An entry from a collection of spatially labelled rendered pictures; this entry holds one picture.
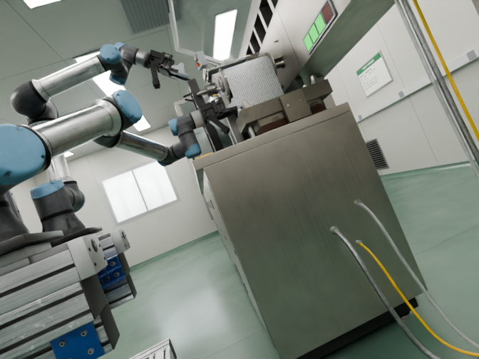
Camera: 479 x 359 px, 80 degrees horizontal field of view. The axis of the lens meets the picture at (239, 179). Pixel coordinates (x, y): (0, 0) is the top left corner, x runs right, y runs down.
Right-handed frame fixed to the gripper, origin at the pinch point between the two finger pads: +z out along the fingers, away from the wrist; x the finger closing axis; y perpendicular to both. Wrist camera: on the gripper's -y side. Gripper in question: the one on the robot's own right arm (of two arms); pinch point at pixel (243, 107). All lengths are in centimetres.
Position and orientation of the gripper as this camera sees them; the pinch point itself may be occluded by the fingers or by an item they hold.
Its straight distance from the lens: 139.6
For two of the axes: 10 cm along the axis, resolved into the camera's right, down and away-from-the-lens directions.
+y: -3.8, -9.3, 0.4
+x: -1.2, 0.9, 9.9
